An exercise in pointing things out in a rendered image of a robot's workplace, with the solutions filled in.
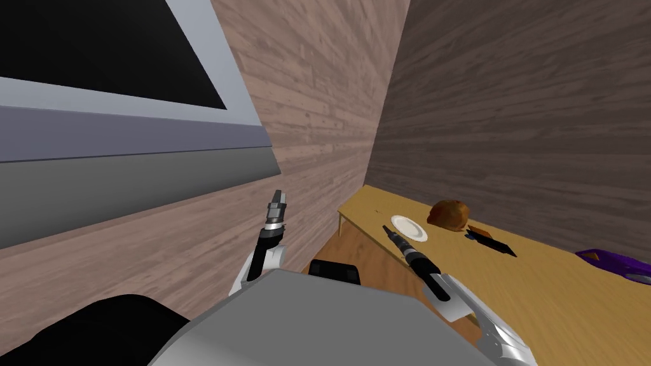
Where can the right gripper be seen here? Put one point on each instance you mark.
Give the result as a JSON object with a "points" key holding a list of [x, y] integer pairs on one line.
{"points": [[393, 236]]}

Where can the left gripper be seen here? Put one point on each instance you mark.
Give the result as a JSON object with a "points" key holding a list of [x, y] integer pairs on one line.
{"points": [[276, 209]]}

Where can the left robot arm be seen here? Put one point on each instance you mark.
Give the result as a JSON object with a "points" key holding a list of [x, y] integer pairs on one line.
{"points": [[262, 254]]}

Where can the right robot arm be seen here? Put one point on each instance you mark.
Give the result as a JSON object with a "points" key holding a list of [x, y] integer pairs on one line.
{"points": [[457, 295]]}

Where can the white plate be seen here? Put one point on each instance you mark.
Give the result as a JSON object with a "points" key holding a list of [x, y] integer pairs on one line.
{"points": [[410, 229]]}

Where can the brown bread loaf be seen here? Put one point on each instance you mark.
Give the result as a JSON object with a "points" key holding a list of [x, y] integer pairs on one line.
{"points": [[448, 214]]}

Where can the black and orange utensil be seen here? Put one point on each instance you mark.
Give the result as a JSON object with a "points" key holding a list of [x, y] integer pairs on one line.
{"points": [[492, 244]]}

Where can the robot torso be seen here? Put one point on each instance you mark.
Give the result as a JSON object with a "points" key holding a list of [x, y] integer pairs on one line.
{"points": [[315, 325]]}

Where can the yellow wooden table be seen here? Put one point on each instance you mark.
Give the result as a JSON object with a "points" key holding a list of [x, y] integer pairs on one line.
{"points": [[549, 305]]}

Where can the grey framed black window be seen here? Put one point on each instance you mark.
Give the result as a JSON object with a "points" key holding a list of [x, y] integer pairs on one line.
{"points": [[101, 168]]}

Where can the purple object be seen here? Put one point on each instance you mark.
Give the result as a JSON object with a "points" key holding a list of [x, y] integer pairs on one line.
{"points": [[618, 263]]}

